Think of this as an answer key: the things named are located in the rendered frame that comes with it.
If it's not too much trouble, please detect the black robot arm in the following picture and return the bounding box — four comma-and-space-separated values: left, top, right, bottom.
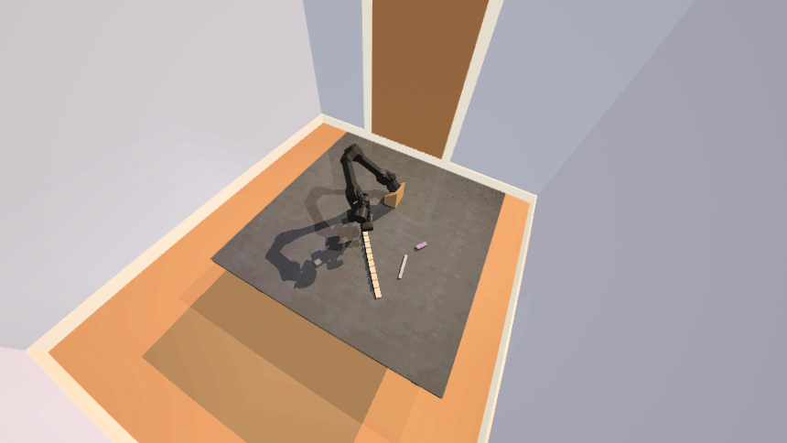
340, 144, 401, 223

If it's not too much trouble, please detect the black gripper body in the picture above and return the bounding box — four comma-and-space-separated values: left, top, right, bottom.
361, 209, 373, 232

